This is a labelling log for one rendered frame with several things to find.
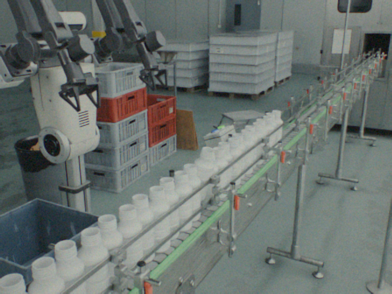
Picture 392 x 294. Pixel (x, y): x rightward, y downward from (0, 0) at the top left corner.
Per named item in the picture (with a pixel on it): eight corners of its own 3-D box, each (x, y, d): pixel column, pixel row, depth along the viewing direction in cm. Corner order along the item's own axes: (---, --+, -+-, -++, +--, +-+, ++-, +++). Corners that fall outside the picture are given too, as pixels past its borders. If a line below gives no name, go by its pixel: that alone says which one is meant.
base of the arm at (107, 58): (86, 39, 180) (98, 64, 180) (97, 30, 175) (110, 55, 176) (99, 38, 187) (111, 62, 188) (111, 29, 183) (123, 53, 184)
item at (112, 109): (115, 123, 354) (113, 98, 347) (75, 119, 368) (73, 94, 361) (148, 108, 407) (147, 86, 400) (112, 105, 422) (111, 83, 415)
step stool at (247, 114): (241, 135, 552) (242, 105, 539) (267, 148, 499) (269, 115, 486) (210, 139, 533) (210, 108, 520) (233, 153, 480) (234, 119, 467)
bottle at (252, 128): (255, 164, 163) (256, 124, 158) (256, 170, 157) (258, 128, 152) (240, 164, 163) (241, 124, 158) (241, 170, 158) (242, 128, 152)
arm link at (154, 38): (138, 30, 177) (126, 31, 169) (158, 17, 170) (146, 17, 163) (149, 56, 178) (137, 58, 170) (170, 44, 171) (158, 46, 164)
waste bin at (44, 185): (53, 235, 304) (44, 154, 284) (12, 222, 325) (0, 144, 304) (95, 210, 342) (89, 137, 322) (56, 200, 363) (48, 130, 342)
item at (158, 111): (149, 128, 423) (149, 107, 416) (116, 123, 440) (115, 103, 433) (177, 115, 475) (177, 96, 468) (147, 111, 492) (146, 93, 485)
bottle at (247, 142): (239, 168, 159) (240, 128, 154) (254, 171, 156) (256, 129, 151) (234, 174, 154) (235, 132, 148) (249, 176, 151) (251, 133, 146)
